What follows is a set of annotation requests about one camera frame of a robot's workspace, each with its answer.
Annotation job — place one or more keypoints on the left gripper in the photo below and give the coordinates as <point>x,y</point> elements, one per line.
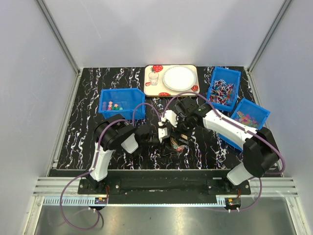
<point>165,150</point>

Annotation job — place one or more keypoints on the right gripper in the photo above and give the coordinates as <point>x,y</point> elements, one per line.
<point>179,118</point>

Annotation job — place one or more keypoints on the clear plastic jar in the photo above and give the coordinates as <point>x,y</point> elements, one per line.
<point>181,143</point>

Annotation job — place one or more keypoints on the scooped star candies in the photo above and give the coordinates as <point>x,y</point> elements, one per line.
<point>179,148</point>

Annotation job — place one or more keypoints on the blue bin of star candies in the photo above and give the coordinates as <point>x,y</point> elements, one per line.
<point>120,101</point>

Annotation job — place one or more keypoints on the gold jar lid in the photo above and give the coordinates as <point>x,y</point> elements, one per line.
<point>174,141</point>

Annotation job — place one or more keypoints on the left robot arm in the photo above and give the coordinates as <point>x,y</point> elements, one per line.
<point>117,133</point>

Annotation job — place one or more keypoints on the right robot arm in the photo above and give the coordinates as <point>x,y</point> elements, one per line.
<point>259,148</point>

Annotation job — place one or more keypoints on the blue bin of gummy candies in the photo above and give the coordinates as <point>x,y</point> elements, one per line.
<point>250,114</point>

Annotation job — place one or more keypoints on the white plate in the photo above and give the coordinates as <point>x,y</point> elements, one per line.
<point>179,78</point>

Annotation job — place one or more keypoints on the strawberry pattern tray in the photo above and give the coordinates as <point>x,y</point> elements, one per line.
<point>160,89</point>

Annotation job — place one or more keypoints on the blue bin of lollipops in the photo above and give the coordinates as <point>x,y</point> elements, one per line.
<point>224,88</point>

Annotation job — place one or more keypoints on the clear drinking glass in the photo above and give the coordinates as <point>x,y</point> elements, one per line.
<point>153,77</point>

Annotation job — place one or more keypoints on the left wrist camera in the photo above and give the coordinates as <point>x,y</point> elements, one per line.
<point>162,131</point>

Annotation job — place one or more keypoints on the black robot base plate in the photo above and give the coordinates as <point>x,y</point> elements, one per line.
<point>208,181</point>

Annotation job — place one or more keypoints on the aluminium front rail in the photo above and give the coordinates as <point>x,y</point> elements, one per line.
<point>121,194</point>

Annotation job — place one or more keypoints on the right aluminium corner post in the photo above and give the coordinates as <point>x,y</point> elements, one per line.
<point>270,33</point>

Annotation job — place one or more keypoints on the aluminium corner post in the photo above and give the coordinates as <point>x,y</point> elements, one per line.
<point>57,34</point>
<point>270,33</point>

